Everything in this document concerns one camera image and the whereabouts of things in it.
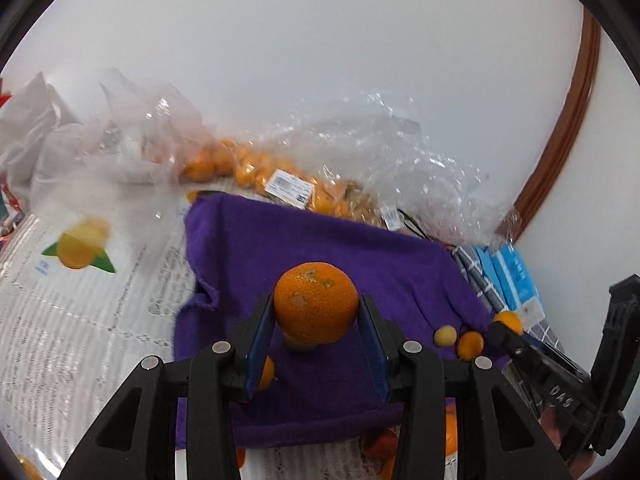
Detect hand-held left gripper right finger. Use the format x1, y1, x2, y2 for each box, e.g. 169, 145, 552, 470
360, 294, 573, 480

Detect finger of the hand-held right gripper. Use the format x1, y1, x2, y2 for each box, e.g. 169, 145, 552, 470
591, 275, 640, 412
487, 320, 553, 391

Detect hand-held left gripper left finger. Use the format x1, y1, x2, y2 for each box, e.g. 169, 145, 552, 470
62, 292, 276, 480

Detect large mandarin orange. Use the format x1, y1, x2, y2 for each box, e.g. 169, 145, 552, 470
274, 261, 360, 345

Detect purple cloth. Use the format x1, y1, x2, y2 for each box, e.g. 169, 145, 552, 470
172, 194, 506, 450

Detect clear bag of brown fruits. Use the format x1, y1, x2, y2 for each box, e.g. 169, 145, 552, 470
345, 182, 401, 231

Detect person's right hand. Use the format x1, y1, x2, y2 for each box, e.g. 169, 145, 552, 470
542, 404, 597, 477

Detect blue tissue pack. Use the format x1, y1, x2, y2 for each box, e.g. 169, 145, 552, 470
475, 242, 546, 328

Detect blue boxes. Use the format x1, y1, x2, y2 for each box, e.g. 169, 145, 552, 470
452, 245, 593, 378

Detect red cherry tomato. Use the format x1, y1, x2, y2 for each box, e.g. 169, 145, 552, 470
362, 429, 401, 461

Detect small crumpled clear plastic bag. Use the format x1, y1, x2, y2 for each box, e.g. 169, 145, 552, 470
425, 160, 523, 249

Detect clear bag of oranges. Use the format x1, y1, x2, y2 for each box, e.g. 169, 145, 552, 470
180, 137, 351, 218

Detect large crumpled clear plastic bag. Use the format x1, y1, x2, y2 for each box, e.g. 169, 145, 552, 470
250, 89, 491, 241

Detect empty clear plastic bag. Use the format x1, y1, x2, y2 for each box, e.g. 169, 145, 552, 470
95, 67, 201, 192

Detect white plastic shopping bag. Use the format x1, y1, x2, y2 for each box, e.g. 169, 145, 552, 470
0, 72, 101, 211

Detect black cable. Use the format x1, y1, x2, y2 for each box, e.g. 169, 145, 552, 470
396, 209, 438, 242

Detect brown wooden door frame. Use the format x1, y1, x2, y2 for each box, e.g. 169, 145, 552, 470
510, 5, 602, 244

